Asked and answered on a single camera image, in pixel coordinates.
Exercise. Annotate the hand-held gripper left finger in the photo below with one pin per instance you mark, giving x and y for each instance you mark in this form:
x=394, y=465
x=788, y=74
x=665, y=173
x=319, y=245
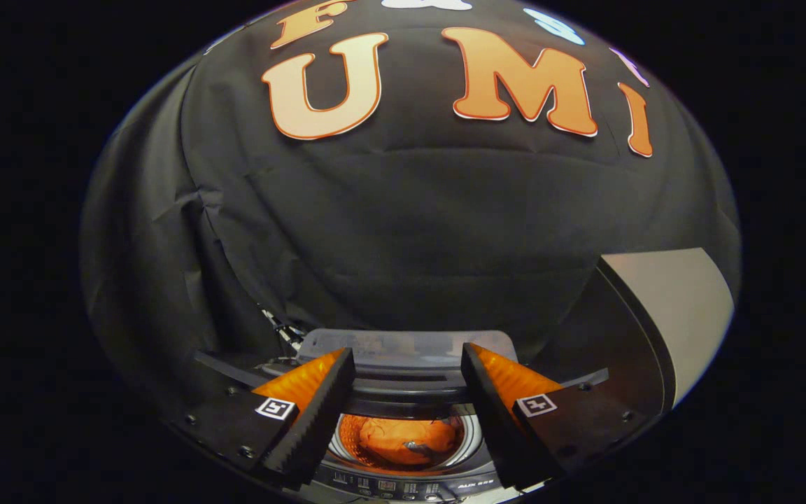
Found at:
x=319, y=420

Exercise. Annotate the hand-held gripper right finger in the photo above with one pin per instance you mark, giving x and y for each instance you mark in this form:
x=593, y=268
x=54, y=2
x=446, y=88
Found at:
x=497, y=427

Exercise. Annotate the yellow polo shirt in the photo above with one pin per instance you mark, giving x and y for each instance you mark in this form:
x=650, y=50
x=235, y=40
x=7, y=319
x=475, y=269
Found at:
x=403, y=441

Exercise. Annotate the dark washing machine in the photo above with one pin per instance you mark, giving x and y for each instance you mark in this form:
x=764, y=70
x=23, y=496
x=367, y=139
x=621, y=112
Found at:
x=410, y=392

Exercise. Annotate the grey cabinet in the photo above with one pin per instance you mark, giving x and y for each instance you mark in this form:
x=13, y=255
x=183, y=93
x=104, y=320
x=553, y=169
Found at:
x=683, y=315

